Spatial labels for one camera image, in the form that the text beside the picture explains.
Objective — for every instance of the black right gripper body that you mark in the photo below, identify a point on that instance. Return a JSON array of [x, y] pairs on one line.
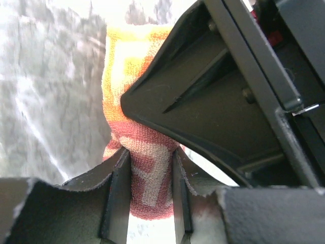
[[266, 77]]

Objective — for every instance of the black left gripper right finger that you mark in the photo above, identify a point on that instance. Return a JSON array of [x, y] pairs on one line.
[[207, 212]]

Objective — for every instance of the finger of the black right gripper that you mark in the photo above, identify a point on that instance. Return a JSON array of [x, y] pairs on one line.
[[192, 92]]

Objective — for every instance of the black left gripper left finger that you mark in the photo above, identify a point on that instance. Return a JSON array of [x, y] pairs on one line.
[[90, 208]]

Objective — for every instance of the striped rabbit print towel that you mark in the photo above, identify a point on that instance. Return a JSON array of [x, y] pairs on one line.
[[129, 51]]

